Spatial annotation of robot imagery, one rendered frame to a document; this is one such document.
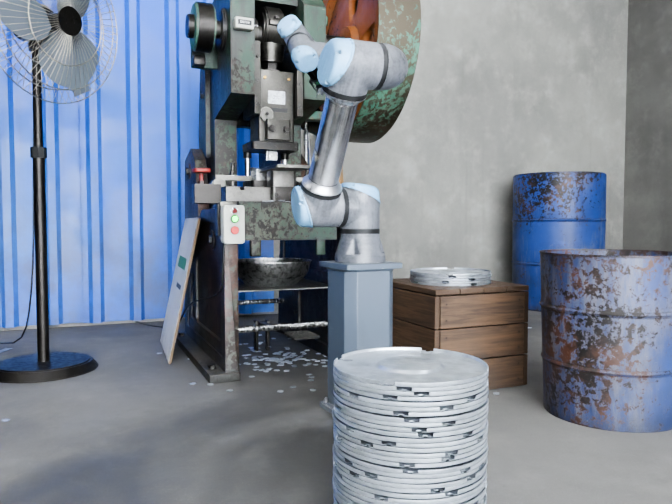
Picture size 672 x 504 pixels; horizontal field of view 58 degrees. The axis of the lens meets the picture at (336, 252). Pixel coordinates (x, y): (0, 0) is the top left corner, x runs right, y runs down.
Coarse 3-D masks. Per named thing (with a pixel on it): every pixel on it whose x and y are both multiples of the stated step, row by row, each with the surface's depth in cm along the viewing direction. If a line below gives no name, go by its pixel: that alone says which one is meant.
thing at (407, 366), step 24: (336, 360) 118; (360, 360) 120; (384, 360) 117; (408, 360) 117; (432, 360) 117; (456, 360) 120; (480, 360) 118; (384, 384) 102; (408, 384) 101; (432, 384) 101; (456, 384) 102
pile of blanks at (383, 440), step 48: (336, 384) 114; (480, 384) 106; (336, 432) 112; (384, 432) 102; (432, 432) 103; (480, 432) 107; (336, 480) 112; (384, 480) 103; (432, 480) 102; (480, 480) 108
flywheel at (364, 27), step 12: (324, 0) 280; (336, 0) 275; (348, 0) 264; (360, 0) 253; (372, 0) 243; (336, 12) 277; (348, 12) 265; (360, 12) 254; (372, 12) 243; (336, 24) 277; (348, 24) 265; (360, 24) 254; (372, 24) 244; (348, 36) 257; (360, 36) 254; (372, 36) 259
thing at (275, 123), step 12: (264, 72) 240; (276, 72) 242; (288, 72) 244; (264, 84) 240; (276, 84) 242; (288, 84) 244; (264, 96) 240; (276, 96) 242; (288, 96) 244; (264, 108) 239; (276, 108) 242; (288, 108) 244; (252, 120) 248; (264, 120) 239; (276, 120) 239; (288, 120) 241; (252, 132) 248; (264, 132) 241; (276, 132) 240; (288, 132) 241
